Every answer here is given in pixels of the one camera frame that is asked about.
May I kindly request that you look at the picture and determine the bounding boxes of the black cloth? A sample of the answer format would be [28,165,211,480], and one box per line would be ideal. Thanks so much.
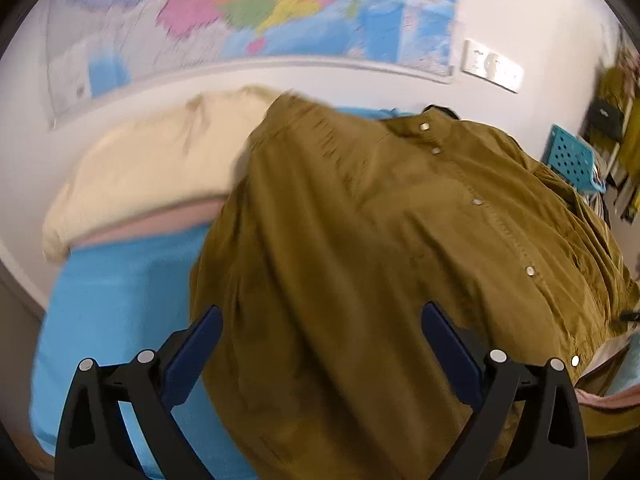
[424,104,461,121]

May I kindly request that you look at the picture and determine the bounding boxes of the yellow hanging clothes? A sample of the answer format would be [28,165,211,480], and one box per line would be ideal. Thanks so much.
[580,25,640,221]

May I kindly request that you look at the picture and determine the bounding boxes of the cream cloth garment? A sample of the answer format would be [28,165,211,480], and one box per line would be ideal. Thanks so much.
[42,85,296,263]

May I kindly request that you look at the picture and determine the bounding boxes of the light blue blanket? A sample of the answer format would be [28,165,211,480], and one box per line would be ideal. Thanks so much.
[30,105,417,480]

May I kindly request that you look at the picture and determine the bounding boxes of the colourful wall map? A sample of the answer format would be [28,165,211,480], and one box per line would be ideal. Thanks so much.
[47,0,461,131]

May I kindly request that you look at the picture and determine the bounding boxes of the pink garment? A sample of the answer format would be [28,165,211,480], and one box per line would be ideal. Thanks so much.
[70,199,227,252]

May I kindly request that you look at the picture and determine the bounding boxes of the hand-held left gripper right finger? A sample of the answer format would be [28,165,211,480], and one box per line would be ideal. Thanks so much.
[421,301,590,480]

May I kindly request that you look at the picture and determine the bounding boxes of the white wall socket panel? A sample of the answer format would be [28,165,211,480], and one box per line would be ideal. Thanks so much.
[461,39,525,94]

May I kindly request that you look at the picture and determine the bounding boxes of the olive corduroy jacket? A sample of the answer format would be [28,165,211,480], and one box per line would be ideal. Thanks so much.
[189,92,640,480]

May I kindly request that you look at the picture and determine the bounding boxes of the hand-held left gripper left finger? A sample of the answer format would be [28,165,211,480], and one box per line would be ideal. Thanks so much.
[54,304,224,480]

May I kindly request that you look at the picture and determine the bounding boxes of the black hanging bag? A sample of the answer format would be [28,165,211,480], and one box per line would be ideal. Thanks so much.
[587,100,624,137]

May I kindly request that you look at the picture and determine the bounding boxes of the blue perforated plastic basket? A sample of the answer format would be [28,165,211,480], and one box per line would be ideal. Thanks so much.
[542,124,608,194]

